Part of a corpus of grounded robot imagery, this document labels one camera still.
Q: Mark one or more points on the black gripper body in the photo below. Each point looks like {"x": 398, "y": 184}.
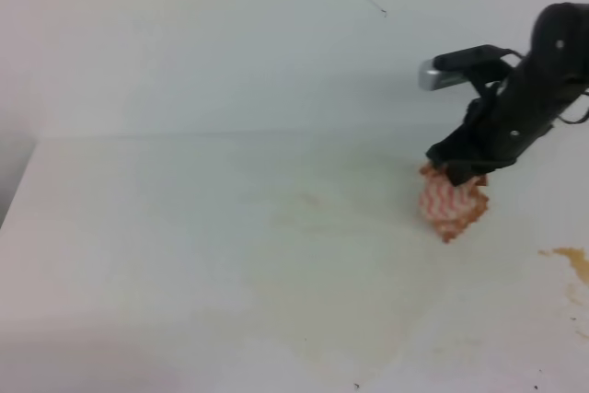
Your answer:
{"x": 516, "y": 106}

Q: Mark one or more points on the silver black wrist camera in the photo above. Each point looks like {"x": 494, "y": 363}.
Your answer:
{"x": 479, "y": 66}

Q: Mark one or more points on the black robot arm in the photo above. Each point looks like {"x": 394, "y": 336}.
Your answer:
{"x": 560, "y": 35}

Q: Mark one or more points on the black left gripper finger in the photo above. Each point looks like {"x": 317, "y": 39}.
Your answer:
{"x": 461, "y": 172}

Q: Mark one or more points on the small coffee stain at right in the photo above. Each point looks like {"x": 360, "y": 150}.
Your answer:
{"x": 577, "y": 258}

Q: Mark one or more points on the pink white striped rag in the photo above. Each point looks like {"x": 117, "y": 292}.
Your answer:
{"x": 448, "y": 209}

